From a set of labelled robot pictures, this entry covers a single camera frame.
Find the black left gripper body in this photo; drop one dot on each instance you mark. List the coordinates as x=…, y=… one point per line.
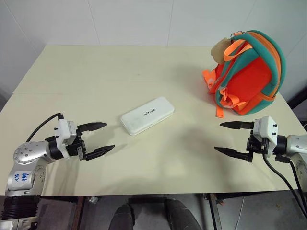
x=80, y=148

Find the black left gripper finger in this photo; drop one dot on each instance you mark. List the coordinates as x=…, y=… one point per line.
x=92, y=126
x=99, y=151

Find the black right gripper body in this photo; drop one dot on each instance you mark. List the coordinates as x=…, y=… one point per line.
x=256, y=145

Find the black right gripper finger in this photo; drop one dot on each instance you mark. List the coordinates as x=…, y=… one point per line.
x=237, y=125
x=236, y=154

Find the orange and teal backpack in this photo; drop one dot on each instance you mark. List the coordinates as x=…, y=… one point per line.
x=249, y=79

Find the white rectangular case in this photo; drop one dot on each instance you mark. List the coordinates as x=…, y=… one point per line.
x=147, y=115

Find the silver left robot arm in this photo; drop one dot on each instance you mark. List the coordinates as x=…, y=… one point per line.
x=24, y=153

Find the black object beside table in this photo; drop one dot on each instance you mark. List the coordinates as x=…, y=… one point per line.
x=298, y=107

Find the black metal table leg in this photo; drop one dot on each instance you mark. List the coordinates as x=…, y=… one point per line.
x=212, y=210

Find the dark rounded shape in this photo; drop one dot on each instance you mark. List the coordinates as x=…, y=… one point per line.
x=124, y=216
x=183, y=215

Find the beige plush toy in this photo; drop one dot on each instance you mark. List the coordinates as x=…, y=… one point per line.
x=219, y=52

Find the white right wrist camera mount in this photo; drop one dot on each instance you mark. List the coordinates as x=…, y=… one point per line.
x=267, y=129

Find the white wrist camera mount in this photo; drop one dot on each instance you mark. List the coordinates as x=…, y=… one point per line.
x=267, y=129
x=64, y=130

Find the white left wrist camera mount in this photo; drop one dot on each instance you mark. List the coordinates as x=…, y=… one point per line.
x=64, y=130

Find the small metal table bracket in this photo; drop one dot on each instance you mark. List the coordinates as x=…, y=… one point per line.
x=93, y=199

